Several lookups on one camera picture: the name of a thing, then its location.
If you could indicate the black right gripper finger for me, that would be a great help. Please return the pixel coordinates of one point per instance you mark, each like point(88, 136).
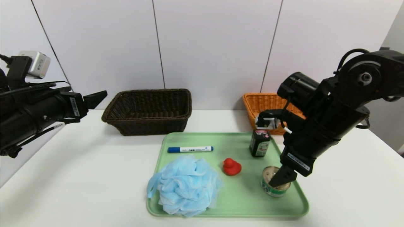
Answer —
point(282, 176)

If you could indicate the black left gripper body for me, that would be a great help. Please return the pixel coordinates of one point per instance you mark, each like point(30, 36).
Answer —
point(76, 106)

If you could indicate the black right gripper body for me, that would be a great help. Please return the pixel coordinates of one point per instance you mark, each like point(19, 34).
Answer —
point(297, 162)

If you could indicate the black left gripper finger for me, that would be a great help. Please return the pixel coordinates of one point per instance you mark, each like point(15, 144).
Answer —
point(94, 99)
point(60, 89)

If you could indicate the tin can with pull tab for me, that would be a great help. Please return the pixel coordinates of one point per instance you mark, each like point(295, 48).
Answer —
point(268, 189)

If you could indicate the red rubber duck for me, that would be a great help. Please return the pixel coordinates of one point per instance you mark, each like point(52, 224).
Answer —
point(232, 167)

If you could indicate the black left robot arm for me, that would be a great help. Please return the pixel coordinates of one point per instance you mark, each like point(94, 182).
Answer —
point(28, 116)

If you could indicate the dark brown wicker basket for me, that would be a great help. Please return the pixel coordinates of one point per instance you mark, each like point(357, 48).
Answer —
point(148, 126)

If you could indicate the orange wicker basket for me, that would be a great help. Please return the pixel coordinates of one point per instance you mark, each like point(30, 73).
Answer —
point(262, 104)

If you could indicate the green plastic tray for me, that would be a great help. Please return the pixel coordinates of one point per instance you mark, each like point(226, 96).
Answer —
point(246, 195)

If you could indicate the blue mesh bath loofah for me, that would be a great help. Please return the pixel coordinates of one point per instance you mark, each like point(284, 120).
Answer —
point(186, 186)

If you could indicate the blue whiteboard marker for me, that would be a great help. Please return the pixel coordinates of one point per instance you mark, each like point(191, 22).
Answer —
point(189, 149)

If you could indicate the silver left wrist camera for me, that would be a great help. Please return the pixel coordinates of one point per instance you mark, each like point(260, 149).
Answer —
point(36, 64)

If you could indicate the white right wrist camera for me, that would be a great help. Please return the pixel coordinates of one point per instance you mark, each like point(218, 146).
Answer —
point(265, 123)

